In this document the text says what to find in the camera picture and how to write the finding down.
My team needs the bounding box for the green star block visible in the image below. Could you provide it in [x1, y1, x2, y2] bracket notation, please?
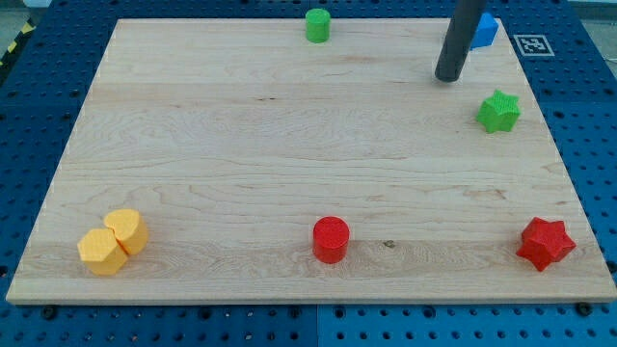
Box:
[476, 90, 521, 133]

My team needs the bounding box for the red star block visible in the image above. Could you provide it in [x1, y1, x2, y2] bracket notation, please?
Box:
[516, 217, 577, 272]

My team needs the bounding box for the red cylinder block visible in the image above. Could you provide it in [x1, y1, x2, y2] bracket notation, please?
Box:
[312, 216, 350, 264]

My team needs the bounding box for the wooden board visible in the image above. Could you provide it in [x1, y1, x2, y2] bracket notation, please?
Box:
[7, 18, 616, 306]

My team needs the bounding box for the green cylinder block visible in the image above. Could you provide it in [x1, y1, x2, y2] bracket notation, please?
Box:
[305, 8, 331, 43]

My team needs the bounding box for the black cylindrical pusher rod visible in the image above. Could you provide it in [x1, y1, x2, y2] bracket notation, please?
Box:
[435, 0, 487, 83]

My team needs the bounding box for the yellow hexagon block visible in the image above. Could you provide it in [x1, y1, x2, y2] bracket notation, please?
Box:
[77, 228, 128, 276]

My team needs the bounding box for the blue cube block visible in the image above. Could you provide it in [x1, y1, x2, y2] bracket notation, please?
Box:
[470, 13, 499, 50]

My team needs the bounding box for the white fiducial marker tag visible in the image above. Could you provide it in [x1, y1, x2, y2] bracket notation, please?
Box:
[514, 34, 554, 57]

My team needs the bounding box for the black bolt left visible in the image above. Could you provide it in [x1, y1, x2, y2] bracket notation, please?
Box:
[40, 306, 58, 321]

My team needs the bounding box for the black bolt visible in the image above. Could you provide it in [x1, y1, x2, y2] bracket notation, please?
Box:
[576, 302, 594, 317]
[40, 306, 58, 321]

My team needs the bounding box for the black bolt right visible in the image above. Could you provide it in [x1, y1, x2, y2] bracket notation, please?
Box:
[576, 302, 594, 317]

